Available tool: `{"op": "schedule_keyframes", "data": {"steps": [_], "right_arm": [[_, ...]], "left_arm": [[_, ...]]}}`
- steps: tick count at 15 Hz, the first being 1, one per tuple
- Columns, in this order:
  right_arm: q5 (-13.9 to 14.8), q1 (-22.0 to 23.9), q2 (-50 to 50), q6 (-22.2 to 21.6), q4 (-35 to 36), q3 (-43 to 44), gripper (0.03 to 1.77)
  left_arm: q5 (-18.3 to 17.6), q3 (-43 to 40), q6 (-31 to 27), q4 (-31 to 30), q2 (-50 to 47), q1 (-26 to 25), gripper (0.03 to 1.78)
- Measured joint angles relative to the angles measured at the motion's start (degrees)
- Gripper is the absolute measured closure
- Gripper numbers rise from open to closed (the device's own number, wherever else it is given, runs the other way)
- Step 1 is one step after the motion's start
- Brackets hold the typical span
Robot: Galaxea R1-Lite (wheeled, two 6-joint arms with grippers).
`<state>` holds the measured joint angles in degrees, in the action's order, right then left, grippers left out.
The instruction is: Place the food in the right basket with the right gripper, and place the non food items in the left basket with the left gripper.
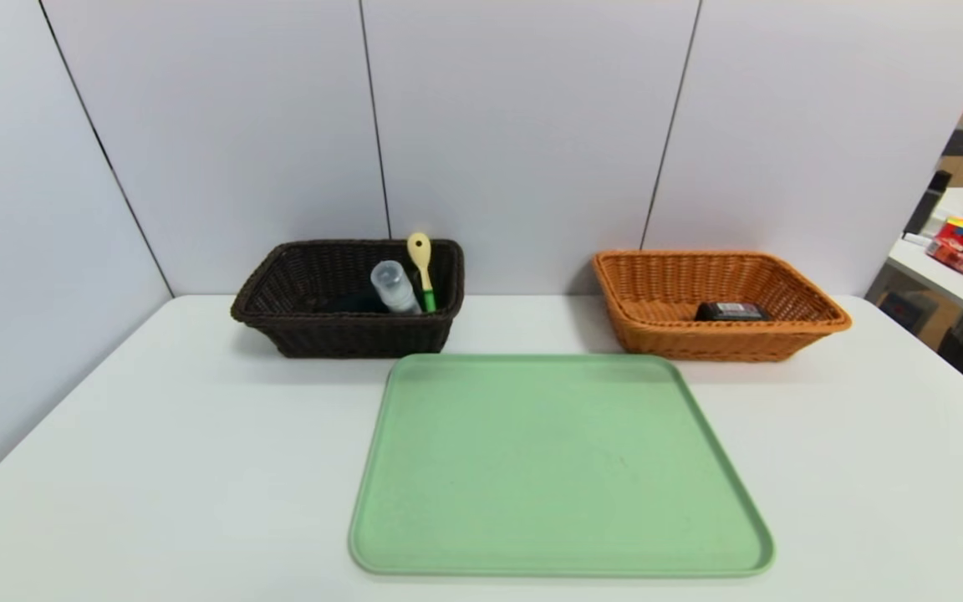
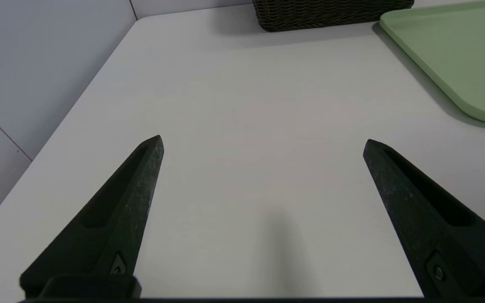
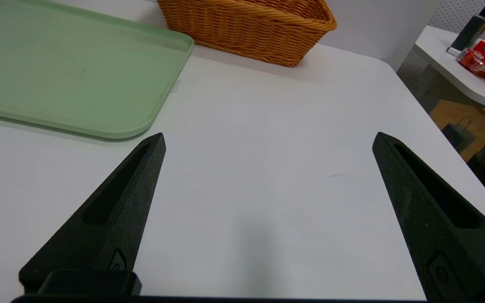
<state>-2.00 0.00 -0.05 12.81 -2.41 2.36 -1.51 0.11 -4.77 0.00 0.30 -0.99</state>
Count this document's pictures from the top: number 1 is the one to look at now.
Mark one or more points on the white bottle with clear cap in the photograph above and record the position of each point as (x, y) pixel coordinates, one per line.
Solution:
(394, 286)

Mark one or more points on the black glasses case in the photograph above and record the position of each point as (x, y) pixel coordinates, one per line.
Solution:
(356, 301)

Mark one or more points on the small black carton pink top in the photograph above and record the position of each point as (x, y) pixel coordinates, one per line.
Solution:
(731, 311)

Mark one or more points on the dark brown wicker basket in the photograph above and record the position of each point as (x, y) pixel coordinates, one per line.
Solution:
(323, 334)

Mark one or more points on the orange wicker basket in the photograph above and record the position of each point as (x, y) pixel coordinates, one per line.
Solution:
(657, 339)

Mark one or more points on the light green plastic tray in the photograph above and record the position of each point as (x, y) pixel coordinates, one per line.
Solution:
(532, 468)

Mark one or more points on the black upright panel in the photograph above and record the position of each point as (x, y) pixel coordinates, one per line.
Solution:
(926, 209)

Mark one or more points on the white side table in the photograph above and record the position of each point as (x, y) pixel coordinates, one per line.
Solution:
(950, 286)

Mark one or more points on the red snack package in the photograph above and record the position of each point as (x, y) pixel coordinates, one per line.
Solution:
(958, 259)

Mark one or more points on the red and yellow box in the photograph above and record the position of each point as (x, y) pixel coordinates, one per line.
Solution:
(960, 230)

